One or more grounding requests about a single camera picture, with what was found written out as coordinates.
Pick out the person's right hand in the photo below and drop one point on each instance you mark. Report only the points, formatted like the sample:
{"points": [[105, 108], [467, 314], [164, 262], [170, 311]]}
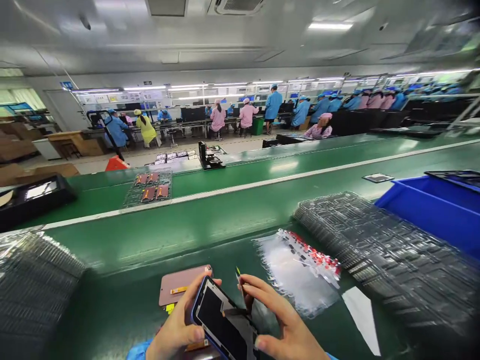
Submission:
{"points": [[288, 333]]}

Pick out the person's left hand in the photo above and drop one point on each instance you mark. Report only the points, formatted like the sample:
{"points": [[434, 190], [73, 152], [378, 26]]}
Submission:
{"points": [[170, 330]]}

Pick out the blue-framed phone with black screen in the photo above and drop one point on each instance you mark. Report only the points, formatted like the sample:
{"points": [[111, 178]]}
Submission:
{"points": [[221, 326]]}

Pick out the thin dark strip yellow tip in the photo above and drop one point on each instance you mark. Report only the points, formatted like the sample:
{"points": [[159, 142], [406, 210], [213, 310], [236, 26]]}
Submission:
{"points": [[240, 285]]}

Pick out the pink phone screen panel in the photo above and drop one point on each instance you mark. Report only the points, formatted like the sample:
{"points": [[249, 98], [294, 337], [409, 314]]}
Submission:
{"points": [[176, 285]]}

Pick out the pile of clear red-tabbed films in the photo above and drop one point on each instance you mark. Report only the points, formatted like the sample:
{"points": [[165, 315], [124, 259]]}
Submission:
{"points": [[300, 270]]}

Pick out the white paper strip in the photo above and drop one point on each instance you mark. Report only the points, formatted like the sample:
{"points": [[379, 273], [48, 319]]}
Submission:
{"points": [[362, 318]]}

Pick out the long stack of clear trays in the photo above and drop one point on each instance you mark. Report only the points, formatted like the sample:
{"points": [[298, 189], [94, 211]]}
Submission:
{"points": [[393, 255]]}

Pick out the clear tray with copper panels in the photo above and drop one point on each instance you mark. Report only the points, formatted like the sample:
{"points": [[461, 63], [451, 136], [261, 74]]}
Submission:
{"points": [[148, 191]]}

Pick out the short stack of clear trays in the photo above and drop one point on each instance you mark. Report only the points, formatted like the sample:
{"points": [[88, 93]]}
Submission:
{"points": [[33, 285]]}

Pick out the green conveyor belt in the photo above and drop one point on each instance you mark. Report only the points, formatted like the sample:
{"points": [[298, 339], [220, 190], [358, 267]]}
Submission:
{"points": [[262, 176]]}

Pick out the pile of trays on floor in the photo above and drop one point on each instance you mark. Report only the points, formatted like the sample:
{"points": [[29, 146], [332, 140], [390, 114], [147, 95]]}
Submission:
{"points": [[176, 156]]}

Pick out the black press fixture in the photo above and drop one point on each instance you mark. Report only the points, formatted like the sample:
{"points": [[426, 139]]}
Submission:
{"points": [[210, 157]]}

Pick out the small black screen panel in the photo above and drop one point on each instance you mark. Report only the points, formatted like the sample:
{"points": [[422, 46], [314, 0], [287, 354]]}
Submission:
{"points": [[377, 178]]}

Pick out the black tray with screen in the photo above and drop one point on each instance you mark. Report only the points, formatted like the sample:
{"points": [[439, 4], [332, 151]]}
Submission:
{"points": [[33, 198]]}

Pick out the blue plastic bin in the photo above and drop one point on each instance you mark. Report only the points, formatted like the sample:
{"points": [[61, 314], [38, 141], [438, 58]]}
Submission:
{"points": [[435, 210]]}

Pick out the wooden desk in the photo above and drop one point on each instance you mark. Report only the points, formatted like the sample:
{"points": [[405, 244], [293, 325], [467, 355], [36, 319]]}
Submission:
{"points": [[77, 142]]}

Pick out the green waste bin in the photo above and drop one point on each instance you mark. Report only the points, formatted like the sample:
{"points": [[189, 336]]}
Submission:
{"points": [[258, 126]]}

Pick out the black tray on bin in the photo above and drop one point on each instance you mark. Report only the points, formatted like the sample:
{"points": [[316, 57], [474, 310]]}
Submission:
{"points": [[457, 178]]}

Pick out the stack of cardboard boxes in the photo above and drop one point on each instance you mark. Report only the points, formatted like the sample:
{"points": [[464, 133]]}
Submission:
{"points": [[17, 142]]}

